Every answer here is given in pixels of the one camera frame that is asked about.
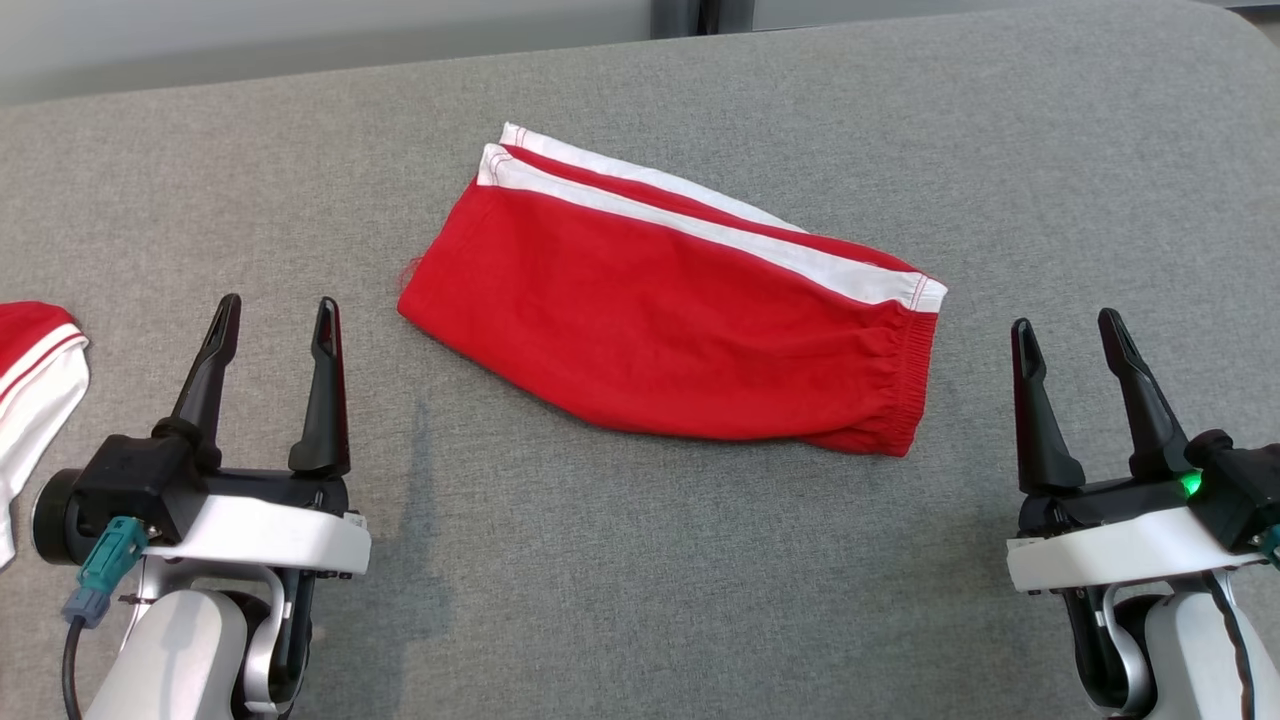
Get grey partition post with feet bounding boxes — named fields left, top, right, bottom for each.
left=652, top=0, right=753, bottom=39

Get red white basketball jersey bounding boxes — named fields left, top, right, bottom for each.
left=0, top=300, right=91, bottom=571

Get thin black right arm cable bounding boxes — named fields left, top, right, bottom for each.
left=1203, top=570, right=1257, bottom=720

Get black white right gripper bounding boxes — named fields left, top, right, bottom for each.
left=1007, top=308, right=1269, bottom=597

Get black cable with teal connector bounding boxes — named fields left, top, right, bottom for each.
left=62, top=516, right=150, bottom=720

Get red shorts with white stripes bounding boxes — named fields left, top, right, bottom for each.
left=397, top=122, right=949, bottom=459

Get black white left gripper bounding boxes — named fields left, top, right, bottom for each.
left=145, top=293, right=372, bottom=581

